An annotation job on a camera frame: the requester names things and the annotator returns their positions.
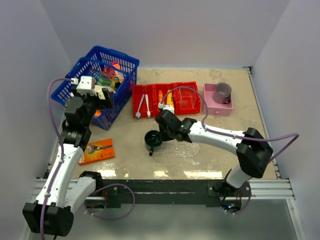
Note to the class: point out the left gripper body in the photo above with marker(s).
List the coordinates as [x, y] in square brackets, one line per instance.
[93, 103]

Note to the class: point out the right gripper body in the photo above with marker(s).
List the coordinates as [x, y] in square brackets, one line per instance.
[166, 134]

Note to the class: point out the dark green mug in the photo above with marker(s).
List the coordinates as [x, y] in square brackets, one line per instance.
[152, 141]

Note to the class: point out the clear textured acrylic holder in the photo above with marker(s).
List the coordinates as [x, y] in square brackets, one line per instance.
[187, 98]

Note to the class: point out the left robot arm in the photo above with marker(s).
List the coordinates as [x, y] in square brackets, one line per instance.
[53, 210]

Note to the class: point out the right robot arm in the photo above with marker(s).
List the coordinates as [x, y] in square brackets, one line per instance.
[252, 150]

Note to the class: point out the clear textured oval tray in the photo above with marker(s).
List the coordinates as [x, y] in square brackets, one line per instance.
[175, 148]

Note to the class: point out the white toothbrush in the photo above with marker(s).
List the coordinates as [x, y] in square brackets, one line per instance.
[147, 105]

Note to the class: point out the yellow toothpaste tube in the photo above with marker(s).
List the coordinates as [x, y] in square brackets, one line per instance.
[169, 98]

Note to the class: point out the orange toothpaste tube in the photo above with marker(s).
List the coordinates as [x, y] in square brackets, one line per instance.
[160, 97]

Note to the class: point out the red right bin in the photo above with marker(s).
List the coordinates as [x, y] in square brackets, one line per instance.
[197, 108]

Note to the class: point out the red bin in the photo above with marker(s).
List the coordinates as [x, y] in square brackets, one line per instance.
[197, 108]
[144, 101]
[164, 87]

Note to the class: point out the green glass bottle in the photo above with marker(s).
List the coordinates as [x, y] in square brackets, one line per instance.
[115, 83]

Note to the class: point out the red middle bin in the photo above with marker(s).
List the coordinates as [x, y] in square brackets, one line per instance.
[164, 87]

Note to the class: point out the blue plastic basket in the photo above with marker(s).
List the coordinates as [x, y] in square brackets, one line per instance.
[104, 64]

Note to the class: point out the pink drawer box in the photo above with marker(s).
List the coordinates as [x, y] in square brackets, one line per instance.
[214, 108]

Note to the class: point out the orange razor package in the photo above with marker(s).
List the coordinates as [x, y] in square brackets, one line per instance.
[97, 151]

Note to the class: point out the red left bin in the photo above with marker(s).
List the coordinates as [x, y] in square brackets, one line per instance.
[144, 101]

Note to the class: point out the grey-purple mug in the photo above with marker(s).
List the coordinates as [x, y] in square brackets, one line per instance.
[222, 93]

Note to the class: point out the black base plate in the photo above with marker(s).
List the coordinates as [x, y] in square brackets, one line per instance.
[208, 192]

